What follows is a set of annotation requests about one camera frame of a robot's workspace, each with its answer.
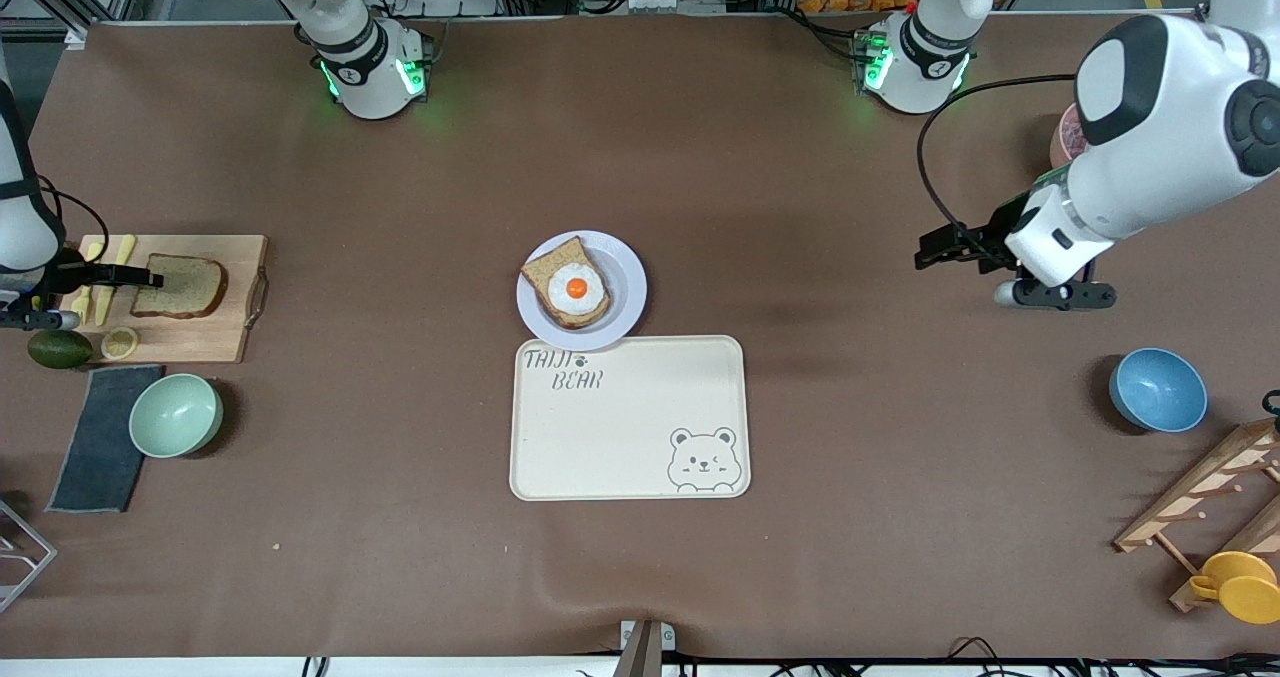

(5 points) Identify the pink bowl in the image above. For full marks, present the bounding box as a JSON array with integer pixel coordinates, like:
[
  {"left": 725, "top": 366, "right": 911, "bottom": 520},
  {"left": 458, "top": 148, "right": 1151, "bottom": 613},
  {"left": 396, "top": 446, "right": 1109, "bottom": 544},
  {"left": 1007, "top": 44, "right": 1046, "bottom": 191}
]
[{"left": 1049, "top": 102, "right": 1088, "bottom": 168}]

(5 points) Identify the fried egg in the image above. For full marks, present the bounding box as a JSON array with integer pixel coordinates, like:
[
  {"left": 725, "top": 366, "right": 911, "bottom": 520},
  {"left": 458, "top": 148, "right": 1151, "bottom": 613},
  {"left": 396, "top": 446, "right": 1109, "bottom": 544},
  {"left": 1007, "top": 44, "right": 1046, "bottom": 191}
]
[{"left": 547, "top": 263, "right": 609, "bottom": 317}]

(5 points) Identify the metal wire rack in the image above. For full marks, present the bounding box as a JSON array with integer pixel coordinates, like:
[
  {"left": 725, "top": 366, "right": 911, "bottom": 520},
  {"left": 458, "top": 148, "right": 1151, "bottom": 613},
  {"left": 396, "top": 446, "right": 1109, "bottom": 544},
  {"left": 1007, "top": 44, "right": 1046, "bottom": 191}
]
[{"left": 0, "top": 500, "right": 58, "bottom": 613}]

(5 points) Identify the toast with fried egg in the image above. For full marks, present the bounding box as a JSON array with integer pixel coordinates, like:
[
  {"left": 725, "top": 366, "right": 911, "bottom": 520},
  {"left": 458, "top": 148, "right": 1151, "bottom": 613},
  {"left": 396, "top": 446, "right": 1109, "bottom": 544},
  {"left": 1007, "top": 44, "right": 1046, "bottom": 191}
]
[{"left": 520, "top": 236, "right": 611, "bottom": 330}]

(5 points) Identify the cream tray with bear print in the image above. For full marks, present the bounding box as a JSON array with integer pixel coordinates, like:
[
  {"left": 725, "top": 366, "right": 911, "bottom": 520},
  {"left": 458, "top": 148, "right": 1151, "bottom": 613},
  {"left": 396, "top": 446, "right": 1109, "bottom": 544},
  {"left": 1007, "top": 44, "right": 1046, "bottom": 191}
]
[{"left": 509, "top": 335, "right": 752, "bottom": 501}]

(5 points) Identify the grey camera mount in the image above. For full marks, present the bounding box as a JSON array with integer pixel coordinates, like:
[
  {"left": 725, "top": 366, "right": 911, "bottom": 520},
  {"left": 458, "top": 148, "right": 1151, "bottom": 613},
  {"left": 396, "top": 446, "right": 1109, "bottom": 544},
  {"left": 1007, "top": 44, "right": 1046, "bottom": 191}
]
[{"left": 612, "top": 619, "right": 676, "bottom": 677}]

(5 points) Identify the plain brown bread slice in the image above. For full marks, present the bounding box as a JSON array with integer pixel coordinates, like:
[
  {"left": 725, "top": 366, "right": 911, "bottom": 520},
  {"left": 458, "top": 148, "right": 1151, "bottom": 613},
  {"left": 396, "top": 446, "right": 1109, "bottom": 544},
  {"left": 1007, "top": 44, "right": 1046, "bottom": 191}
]
[{"left": 130, "top": 254, "right": 228, "bottom": 319}]

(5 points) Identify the wooden cup rack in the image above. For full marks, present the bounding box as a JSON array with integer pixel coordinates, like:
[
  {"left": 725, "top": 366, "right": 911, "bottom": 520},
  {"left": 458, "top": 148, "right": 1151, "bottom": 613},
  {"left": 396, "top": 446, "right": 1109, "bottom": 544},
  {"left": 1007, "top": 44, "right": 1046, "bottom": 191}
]
[{"left": 1113, "top": 419, "right": 1280, "bottom": 614}]

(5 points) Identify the blue bowl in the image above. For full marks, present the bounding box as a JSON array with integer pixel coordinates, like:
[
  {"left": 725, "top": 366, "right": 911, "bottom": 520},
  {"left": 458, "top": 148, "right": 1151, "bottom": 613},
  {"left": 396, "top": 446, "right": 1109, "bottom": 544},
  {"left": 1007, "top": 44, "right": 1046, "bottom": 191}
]
[{"left": 1108, "top": 347, "right": 1209, "bottom": 433}]

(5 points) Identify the wooden cutting board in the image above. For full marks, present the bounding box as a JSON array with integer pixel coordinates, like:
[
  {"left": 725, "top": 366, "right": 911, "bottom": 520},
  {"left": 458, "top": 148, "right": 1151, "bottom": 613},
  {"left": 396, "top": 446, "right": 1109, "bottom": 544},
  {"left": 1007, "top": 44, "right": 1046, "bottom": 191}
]
[{"left": 53, "top": 234, "right": 270, "bottom": 364}]

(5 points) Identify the yellow cup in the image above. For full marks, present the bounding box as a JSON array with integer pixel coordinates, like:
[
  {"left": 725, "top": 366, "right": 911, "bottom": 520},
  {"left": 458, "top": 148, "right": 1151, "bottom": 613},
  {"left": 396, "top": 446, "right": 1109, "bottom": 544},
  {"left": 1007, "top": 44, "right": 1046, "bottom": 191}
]
[{"left": 1188, "top": 551, "right": 1280, "bottom": 625}]

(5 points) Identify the round white plate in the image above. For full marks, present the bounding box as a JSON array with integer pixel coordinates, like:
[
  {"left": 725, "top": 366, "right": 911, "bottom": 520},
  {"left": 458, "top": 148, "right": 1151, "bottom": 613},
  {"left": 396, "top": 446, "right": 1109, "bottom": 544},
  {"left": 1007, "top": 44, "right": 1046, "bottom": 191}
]
[{"left": 516, "top": 230, "right": 648, "bottom": 352}]

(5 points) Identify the yellow plastic fork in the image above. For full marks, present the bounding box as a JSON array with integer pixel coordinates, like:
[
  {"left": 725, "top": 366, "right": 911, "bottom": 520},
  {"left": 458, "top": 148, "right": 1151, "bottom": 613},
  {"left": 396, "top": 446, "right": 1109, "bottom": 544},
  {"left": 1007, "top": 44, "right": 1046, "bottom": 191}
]
[{"left": 68, "top": 242, "right": 105, "bottom": 327}]

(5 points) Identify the mint green bowl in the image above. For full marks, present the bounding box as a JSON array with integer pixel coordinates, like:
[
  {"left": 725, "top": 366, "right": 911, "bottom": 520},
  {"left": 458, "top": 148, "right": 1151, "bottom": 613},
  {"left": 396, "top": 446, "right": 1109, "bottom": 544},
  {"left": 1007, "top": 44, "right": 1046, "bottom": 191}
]
[{"left": 128, "top": 373, "right": 224, "bottom": 459}]

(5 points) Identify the dark grey cloth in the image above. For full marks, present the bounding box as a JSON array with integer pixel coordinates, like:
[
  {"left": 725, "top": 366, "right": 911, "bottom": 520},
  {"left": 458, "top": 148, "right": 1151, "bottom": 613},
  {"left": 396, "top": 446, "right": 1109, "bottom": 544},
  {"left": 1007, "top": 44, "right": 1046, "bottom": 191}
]
[{"left": 46, "top": 364, "right": 166, "bottom": 514}]

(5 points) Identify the green avocado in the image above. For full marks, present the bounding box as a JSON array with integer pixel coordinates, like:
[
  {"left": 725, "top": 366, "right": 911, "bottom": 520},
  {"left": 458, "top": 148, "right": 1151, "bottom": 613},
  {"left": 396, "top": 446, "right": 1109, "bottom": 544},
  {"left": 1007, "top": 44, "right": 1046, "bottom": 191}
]
[{"left": 27, "top": 328, "right": 95, "bottom": 370}]

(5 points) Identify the yellow plastic knife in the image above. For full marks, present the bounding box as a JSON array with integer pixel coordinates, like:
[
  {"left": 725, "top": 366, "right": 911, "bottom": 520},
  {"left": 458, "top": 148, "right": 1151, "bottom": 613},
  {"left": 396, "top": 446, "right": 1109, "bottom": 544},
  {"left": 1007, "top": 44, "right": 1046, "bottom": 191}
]
[{"left": 95, "top": 234, "right": 137, "bottom": 326}]

